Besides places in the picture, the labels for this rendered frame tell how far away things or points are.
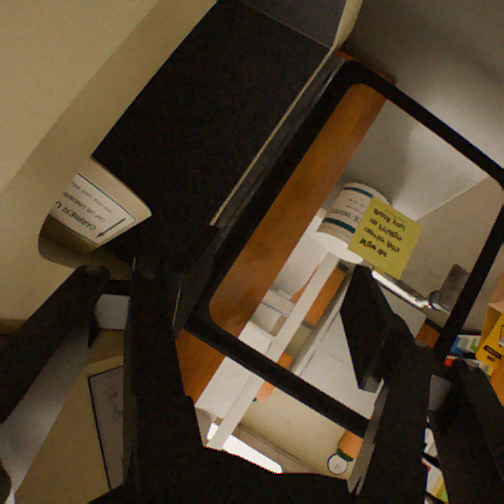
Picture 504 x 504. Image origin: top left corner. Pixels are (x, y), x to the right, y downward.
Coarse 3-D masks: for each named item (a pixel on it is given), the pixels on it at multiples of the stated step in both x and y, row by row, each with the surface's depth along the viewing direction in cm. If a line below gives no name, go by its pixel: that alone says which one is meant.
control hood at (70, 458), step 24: (120, 336) 30; (96, 360) 22; (120, 360) 25; (72, 408) 17; (48, 432) 15; (72, 432) 17; (96, 432) 19; (48, 456) 14; (72, 456) 16; (96, 456) 18; (24, 480) 12; (48, 480) 14; (72, 480) 15; (96, 480) 18
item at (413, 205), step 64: (384, 128) 47; (320, 192) 45; (384, 192) 46; (448, 192) 47; (256, 256) 43; (320, 256) 44; (384, 256) 45; (448, 256) 46; (256, 320) 42; (320, 320) 43; (320, 384) 42
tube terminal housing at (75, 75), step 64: (0, 0) 13; (64, 0) 13; (128, 0) 13; (192, 0) 15; (0, 64) 12; (64, 64) 12; (128, 64) 14; (0, 128) 12; (64, 128) 13; (0, 192) 12; (0, 256) 13; (64, 256) 20; (0, 320) 15
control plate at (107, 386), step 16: (96, 384) 20; (112, 384) 23; (96, 400) 20; (112, 400) 22; (96, 416) 20; (112, 416) 22; (112, 432) 21; (112, 448) 20; (112, 464) 20; (112, 480) 19
